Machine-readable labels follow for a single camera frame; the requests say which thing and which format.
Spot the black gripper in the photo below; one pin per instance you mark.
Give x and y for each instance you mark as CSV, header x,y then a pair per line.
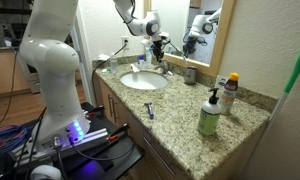
x,y
159,46

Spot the wooden background cabinet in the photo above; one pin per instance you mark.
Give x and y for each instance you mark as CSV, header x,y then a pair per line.
x,y
3,71

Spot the wood framed wall mirror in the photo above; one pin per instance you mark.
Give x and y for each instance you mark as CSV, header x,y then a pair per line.
x,y
220,36

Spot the blue razor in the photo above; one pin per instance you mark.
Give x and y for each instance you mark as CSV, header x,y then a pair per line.
x,y
150,109

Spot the wooden vanity cabinet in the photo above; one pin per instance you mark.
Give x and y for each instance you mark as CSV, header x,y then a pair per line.
x,y
126,116

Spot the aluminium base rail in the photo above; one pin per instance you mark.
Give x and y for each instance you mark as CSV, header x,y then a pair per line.
x,y
90,137

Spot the green soap pump bottle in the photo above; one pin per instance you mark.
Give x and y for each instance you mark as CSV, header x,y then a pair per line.
x,y
209,116

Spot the white oval sink basin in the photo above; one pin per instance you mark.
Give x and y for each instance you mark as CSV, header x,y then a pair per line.
x,y
143,81

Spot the red black clamp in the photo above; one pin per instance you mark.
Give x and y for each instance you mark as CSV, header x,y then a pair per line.
x,y
95,110
120,130

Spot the small white green item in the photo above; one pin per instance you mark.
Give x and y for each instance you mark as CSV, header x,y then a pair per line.
x,y
105,70

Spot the clear plastic water bottle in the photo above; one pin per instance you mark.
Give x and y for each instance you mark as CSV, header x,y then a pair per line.
x,y
113,64

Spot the grey metal cup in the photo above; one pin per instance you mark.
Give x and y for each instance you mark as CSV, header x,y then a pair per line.
x,y
190,76

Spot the black robot cart platform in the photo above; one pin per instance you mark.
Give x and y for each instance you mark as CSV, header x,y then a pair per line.
x,y
123,151

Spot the white round cart part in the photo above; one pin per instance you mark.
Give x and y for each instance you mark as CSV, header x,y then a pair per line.
x,y
45,172

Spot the white crumpled tissue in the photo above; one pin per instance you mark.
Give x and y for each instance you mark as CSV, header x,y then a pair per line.
x,y
103,57

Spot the white toothpaste tube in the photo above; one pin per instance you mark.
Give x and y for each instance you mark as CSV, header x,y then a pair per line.
x,y
134,68

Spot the chrome sink tap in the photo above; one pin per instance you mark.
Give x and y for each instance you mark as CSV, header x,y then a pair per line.
x,y
163,68

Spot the orange cap spray bottle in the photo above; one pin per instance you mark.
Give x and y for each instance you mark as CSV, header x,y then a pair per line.
x,y
228,95

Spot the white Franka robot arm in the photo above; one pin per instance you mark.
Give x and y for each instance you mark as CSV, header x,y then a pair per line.
x,y
53,66

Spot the white wall power outlet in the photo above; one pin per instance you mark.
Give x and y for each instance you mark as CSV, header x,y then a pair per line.
x,y
125,40

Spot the small blue white bottle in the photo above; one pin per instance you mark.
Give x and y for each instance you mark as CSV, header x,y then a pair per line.
x,y
141,62

